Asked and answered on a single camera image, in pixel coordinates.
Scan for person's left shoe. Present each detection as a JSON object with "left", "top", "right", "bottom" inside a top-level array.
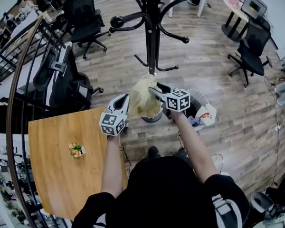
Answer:
[{"left": 148, "top": 146, "right": 161, "bottom": 159}]

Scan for black coat stand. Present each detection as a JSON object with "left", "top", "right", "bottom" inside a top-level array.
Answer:
[{"left": 108, "top": 0, "right": 222, "bottom": 124}]

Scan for grey laundry basket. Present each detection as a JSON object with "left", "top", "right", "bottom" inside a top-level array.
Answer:
[{"left": 183, "top": 88, "right": 217, "bottom": 131}]

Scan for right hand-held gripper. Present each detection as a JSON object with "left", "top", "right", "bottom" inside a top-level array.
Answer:
[{"left": 148, "top": 82, "right": 190, "bottom": 119}]

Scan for black office chair with headrest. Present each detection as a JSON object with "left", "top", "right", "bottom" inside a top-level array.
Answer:
[{"left": 33, "top": 46, "right": 104, "bottom": 111}]

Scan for grey office chair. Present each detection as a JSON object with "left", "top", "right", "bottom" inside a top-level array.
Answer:
[{"left": 250, "top": 191, "right": 277, "bottom": 212}]

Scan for person's right forearm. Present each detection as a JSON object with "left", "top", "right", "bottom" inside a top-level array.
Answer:
[{"left": 172, "top": 110, "right": 218, "bottom": 184}]

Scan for wooden table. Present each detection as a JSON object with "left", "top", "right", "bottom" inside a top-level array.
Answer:
[{"left": 28, "top": 107, "right": 129, "bottom": 220}]

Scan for black monitor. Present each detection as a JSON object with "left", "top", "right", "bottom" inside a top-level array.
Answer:
[{"left": 241, "top": 0, "right": 268, "bottom": 18}]

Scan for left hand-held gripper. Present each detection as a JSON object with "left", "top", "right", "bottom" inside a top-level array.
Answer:
[{"left": 99, "top": 93, "right": 131, "bottom": 137}]

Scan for person's black t-shirt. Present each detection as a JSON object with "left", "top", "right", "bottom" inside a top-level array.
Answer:
[{"left": 71, "top": 155, "right": 250, "bottom": 228}]

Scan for round pedestal table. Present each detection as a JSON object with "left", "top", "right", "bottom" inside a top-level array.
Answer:
[{"left": 221, "top": 0, "right": 250, "bottom": 43}]

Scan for person's left forearm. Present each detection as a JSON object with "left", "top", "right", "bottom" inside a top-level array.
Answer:
[{"left": 101, "top": 134, "right": 124, "bottom": 197}]

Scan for yellow clothes shirt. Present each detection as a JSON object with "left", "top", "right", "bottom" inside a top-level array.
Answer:
[{"left": 128, "top": 73, "right": 164, "bottom": 119}]

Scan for white clothes with red print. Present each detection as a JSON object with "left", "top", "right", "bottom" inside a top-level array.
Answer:
[{"left": 199, "top": 105, "right": 217, "bottom": 127}]

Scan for small potted flower plant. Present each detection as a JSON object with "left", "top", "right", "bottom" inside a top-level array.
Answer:
[{"left": 68, "top": 142, "right": 86, "bottom": 159}]

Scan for dark metal railing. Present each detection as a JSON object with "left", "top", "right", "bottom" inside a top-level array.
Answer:
[{"left": 0, "top": 14, "right": 71, "bottom": 228}]

